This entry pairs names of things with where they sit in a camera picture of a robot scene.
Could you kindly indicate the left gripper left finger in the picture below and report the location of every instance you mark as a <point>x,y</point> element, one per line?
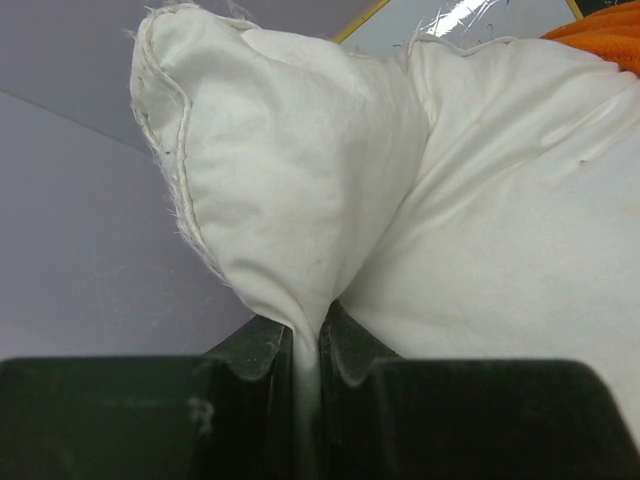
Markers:
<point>225,414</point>

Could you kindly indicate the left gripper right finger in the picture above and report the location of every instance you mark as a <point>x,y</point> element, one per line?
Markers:
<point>387,417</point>

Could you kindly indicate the white pillow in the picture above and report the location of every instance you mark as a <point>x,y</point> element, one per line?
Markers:
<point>459,203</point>

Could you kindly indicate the orange patterned pillowcase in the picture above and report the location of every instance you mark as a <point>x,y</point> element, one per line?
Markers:
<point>613,34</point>

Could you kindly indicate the small whiteboard yellow frame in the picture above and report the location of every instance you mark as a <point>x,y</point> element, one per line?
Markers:
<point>389,25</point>

